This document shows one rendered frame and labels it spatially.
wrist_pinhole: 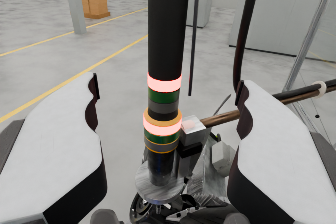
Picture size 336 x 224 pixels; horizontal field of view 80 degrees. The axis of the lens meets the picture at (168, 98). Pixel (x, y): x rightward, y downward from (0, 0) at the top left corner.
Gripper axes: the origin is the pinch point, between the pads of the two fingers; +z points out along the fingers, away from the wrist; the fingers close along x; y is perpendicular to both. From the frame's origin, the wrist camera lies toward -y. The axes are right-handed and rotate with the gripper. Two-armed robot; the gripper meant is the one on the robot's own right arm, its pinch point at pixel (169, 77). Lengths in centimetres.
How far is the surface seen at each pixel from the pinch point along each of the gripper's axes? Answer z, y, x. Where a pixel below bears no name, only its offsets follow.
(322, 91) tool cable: 19.5, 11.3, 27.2
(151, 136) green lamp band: 5.9, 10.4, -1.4
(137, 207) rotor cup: 16.9, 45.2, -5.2
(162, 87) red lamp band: 6.0, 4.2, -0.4
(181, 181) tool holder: 7.0, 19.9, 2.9
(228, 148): 44, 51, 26
